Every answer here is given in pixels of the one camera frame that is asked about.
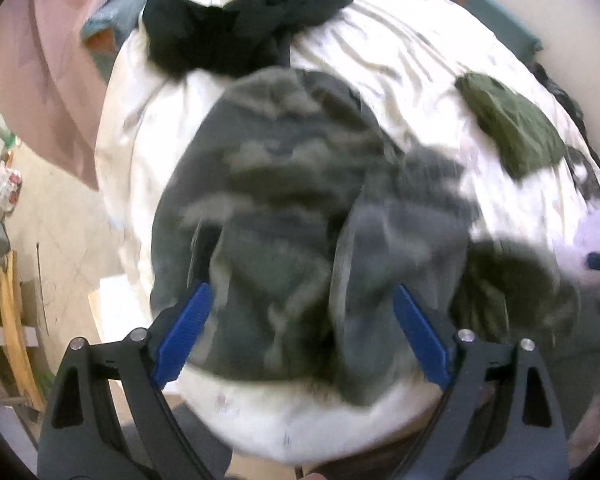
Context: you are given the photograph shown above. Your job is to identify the pink curtain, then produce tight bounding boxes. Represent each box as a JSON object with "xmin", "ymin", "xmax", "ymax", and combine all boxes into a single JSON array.
[{"xmin": 0, "ymin": 0, "xmax": 131, "ymax": 191}]

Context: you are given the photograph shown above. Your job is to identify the person's left leg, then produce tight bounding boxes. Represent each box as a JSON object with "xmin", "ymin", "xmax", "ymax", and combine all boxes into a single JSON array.
[{"xmin": 172, "ymin": 402, "xmax": 236, "ymax": 480}]

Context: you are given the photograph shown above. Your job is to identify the teal bed bumper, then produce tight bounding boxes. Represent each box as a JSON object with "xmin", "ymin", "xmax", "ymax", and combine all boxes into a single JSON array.
[{"xmin": 410, "ymin": 0, "xmax": 543, "ymax": 56}]

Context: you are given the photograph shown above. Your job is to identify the person's leg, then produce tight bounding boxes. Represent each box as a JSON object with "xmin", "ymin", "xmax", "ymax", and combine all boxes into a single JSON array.
[
  {"xmin": 172, "ymin": 402, "xmax": 236, "ymax": 480},
  {"xmin": 550, "ymin": 305, "xmax": 600, "ymax": 441}
]

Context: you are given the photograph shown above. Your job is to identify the camouflage pants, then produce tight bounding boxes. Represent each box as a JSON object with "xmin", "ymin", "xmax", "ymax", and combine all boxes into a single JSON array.
[{"xmin": 149, "ymin": 67, "xmax": 483, "ymax": 408}]

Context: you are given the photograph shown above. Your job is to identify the green garment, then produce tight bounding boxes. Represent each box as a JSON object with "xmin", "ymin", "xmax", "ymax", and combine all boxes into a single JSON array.
[{"xmin": 454, "ymin": 72, "xmax": 568, "ymax": 181}]

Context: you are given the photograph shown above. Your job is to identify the black garment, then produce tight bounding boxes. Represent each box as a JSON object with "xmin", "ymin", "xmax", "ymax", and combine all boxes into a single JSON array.
[{"xmin": 142, "ymin": 0, "xmax": 355, "ymax": 78}]

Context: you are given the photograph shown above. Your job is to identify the yellow wooden chair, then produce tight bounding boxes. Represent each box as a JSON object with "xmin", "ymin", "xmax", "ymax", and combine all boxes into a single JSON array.
[{"xmin": 0, "ymin": 250, "xmax": 46, "ymax": 413}]

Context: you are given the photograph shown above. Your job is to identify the cream bear print duvet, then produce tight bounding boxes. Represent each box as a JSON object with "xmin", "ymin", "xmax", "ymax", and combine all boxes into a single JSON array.
[{"xmin": 94, "ymin": 0, "xmax": 600, "ymax": 466}]

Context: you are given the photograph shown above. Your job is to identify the white foam board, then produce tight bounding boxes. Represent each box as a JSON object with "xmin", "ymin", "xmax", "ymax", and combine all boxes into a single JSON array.
[{"xmin": 87, "ymin": 275, "xmax": 146, "ymax": 341}]

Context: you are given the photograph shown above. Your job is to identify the thin floor stick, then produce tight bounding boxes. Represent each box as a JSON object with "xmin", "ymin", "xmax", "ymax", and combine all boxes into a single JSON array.
[{"xmin": 35, "ymin": 242, "xmax": 51, "ymax": 333}]

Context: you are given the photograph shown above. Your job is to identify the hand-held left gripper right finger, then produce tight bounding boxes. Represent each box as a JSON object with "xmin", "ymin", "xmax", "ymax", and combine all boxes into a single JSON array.
[{"xmin": 392, "ymin": 284, "xmax": 568, "ymax": 480}]

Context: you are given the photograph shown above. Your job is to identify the red white plastic bags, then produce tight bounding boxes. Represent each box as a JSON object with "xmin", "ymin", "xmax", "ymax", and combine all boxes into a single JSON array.
[{"xmin": 0, "ymin": 147, "xmax": 23, "ymax": 216}]

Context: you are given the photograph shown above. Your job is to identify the dark camouflage garment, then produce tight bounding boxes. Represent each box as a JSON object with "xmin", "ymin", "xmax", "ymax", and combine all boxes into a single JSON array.
[{"xmin": 450, "ymin": 240, "xmax": 581, "ymax": 341}]

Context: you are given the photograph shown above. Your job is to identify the blue-grey pillow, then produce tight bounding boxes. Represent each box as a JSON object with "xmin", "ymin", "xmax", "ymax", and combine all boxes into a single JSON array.
[{"xmin": 80, "ymin": 0, "xmax": 161, "ymax": 86}]

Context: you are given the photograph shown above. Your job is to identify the dark clothing pile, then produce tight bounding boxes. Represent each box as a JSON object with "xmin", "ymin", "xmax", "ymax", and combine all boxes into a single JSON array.
[{"xmin": 530, "ymin": 62, "xmax": 600, "ymax": 196}]

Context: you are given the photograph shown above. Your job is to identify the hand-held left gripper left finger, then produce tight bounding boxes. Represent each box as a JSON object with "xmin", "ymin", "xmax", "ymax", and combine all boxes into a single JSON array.
[{"xmin": 37, "ymin": 281, "xmax": 216, "ymax": 480}]

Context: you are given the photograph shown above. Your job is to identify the person's right leg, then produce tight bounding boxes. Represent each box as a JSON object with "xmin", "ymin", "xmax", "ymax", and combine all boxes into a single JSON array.
[{"xmin": 550, "ymin": 305, "xmax": 600, "ymax": 441}]

